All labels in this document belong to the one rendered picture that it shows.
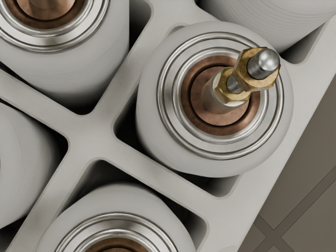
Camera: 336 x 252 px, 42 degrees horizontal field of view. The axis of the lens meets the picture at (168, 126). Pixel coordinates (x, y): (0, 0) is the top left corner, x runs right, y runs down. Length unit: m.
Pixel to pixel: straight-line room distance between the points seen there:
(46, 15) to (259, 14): 0.14
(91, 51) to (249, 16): 0.12
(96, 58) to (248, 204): 0.16
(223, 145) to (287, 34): 0.12
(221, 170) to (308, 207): 0.30
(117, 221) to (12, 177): 0.06
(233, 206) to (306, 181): 0.22
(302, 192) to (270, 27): 0.26
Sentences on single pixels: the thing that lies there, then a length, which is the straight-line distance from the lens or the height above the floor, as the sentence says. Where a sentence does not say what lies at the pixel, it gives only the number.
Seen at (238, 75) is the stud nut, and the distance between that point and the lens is 0.18.
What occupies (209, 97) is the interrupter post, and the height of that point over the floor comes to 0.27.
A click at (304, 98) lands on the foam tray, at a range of 0.35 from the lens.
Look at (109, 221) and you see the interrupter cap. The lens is 0.25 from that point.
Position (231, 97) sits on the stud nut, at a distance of 0.22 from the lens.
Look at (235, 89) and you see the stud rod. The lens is 0.21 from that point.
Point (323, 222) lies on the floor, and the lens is 0.56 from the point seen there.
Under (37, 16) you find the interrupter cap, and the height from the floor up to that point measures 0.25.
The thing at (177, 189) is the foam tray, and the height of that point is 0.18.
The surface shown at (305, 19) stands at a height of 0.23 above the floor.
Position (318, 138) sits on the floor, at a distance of 0.55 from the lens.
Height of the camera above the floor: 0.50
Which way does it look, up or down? 83 degrees down
